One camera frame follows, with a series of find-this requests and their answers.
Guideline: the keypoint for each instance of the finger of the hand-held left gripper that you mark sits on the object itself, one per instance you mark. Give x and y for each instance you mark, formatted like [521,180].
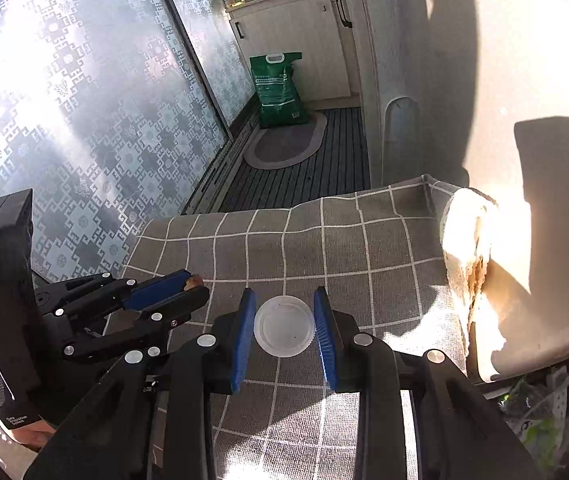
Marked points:
[157,290]
[179,310]

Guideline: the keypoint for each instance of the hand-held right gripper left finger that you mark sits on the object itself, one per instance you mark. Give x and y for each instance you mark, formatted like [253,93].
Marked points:
[242,340]

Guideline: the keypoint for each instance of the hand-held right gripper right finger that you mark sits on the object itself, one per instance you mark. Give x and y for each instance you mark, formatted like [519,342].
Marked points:
[323,340]

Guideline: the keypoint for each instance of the brown food peel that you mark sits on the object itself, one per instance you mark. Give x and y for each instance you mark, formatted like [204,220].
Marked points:
[194,281]

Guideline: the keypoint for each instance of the clear plastic lid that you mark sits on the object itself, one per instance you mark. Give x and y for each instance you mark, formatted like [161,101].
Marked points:
[284,327]

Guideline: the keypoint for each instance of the person's left hand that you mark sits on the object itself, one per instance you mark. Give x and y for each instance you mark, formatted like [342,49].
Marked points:
[32,434]

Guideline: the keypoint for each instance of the grey checked tablecloth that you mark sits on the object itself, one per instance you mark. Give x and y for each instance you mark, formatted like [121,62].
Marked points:
[364,250]

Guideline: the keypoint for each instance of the wide patterned glass sliding door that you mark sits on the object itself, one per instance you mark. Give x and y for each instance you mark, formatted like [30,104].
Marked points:
[79,125]

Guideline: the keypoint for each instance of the grey oval rug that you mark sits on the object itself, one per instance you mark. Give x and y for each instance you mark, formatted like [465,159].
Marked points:
[284,142]

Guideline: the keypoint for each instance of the green plastic bag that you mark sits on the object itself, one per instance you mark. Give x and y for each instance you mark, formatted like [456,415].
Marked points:
[534,415]

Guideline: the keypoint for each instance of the beige refrigerator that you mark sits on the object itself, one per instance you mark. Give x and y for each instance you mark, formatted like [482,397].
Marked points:
[539,270]

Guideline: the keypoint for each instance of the white perforated basket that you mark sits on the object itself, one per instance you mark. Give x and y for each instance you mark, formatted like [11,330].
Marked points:
[559,385]

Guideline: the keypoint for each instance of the narrow patterned glass sliding door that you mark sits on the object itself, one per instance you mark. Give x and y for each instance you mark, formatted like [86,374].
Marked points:
[204,35]

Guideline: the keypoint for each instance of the white kitchen cabinet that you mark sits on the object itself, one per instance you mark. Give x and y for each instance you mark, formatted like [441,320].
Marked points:
[294,45]

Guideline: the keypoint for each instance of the white tall cabinet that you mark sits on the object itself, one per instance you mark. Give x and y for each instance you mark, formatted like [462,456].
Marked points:
[379,60]

